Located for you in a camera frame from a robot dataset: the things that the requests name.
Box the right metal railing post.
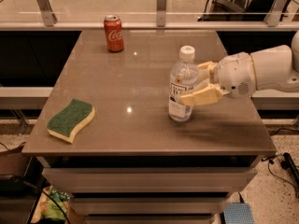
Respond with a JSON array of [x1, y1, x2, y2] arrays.
[[263, 0, 289, 27]]

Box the grey drawer cabinet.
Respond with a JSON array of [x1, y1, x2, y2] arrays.
[[37, 152, 262, 222]]

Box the blue perforated box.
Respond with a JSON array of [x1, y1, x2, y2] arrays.
[[223, 203, 254, 224]]

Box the red coke can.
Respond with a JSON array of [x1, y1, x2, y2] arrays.
[[104, 15, 124, 52]]

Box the middle metal railing post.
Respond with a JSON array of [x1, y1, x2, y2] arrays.
[[156, 0, 167, 27]]

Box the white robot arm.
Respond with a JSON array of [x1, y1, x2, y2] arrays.
[[175, 32, 299, 106]]

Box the clear plastic water bottle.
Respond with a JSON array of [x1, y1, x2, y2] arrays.
[[168, 46, 199, 122]]

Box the green yellow sponge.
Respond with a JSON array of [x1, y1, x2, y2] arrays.
[[47, 99, 95, 144]]

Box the black office chair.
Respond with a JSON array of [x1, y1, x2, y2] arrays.
[[198, 0, 275, 21]]

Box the black power strip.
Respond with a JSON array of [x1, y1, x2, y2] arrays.
[[281, 152, 299, 198]]

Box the green snack bag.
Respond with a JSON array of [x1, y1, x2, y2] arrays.
[[30, 186, 70, 224]]

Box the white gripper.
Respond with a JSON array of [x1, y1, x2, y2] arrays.
[[178, 52, 256, 106]]

